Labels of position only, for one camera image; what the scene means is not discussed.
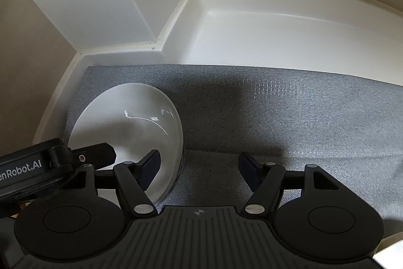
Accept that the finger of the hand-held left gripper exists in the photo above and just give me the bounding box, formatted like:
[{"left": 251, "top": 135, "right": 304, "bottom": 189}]
[{"left": 66, "top": 143, "right": 116, "bottom": 171}]

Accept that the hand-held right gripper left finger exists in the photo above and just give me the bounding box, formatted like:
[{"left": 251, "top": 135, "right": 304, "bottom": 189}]
[{"left": 61, "top": 149, "right": 161, "bottom": 217}]

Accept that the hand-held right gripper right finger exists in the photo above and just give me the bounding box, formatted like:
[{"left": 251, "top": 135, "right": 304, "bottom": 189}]
[{"left": 239, "top": 152, "right": 340, "bottom": 217}]

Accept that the white bowl with blue pattern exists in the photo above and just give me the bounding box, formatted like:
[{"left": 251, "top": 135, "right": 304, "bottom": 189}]
[{"left": 64, "top": 82, "right": 184, "bottom": 206}]

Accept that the grey mat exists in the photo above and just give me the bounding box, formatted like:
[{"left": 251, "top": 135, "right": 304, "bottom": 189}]
[{"left": 64, "top": 64, "right": 403, "bottom": 236}]

